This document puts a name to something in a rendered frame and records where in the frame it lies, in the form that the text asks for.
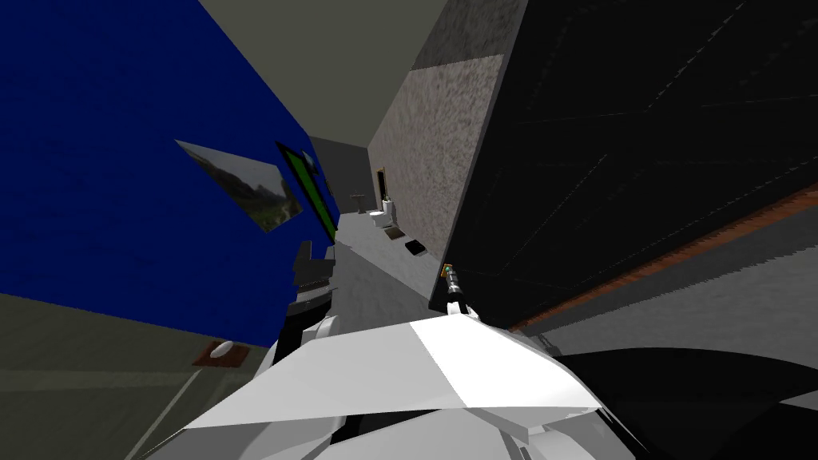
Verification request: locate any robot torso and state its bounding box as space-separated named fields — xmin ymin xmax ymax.
xmin=137 ymin=263 xmax=640 ymax=460

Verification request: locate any green panel with black frame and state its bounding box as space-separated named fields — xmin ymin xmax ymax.
xmin=275 ymin=141 xmax=340 ymax=244

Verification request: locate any white toilet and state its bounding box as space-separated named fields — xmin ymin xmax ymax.
xmin=370 ymin=198 xmax=398 ymax=231

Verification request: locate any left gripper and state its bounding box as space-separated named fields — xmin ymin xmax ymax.
xmin=292 ymin=240 xmax=337 ymax=290

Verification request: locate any landscape picture on wall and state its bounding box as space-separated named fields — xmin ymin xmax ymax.
xmin=175 ymin=140 xmax=304 ymax=235

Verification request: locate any brown rectangular mat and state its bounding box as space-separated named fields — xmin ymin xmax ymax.
xmin=192 ymin=339 xmax=250 ymax=370

